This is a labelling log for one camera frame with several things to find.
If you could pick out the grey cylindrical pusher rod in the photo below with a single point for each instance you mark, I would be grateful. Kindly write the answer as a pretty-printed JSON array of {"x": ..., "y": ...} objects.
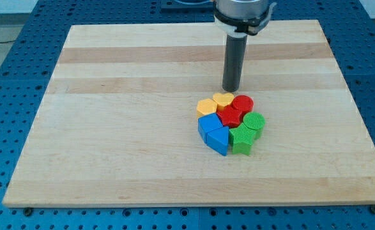
[{"x": 233, "y": 63}]

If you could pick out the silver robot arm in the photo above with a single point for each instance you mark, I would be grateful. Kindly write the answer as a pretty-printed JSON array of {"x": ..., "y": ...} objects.
[{"x": 239, "y": 19}]

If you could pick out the yellow heart block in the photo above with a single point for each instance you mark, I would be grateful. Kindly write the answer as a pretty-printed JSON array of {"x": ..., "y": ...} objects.
[{"x": 222, "y": 100}]

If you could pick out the red cylinder block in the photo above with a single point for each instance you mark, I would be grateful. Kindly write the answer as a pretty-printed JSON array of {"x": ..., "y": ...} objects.
[{"x": 243, "y": 103}]

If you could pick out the yellow hexagon block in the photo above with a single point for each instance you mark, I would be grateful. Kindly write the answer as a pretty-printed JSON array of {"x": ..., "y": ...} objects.
[{"x": 205, "y": 107}]

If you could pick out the red star block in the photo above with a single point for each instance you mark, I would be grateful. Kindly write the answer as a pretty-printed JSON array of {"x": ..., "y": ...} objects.
[{"x": 230, "y": 117}]

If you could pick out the green cylinder block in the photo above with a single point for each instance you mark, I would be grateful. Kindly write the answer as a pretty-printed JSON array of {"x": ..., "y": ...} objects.
[{"x": 255, "y": 121}]

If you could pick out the blue pentagon block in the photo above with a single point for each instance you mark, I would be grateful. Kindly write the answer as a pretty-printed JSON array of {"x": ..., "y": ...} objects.
[{"x": 207, "y": 124}]

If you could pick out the green star block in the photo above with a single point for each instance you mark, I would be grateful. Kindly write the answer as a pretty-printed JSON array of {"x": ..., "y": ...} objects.
[{"x": 241, "y": 139}]

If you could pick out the blue triangle block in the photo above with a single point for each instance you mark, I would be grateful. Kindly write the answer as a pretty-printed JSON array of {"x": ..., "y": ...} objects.
[{"x": 218, "y": 140}]

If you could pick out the light wooden board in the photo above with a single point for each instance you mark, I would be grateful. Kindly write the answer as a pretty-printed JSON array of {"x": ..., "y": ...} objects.
[{"x": 117, "y": 126}]

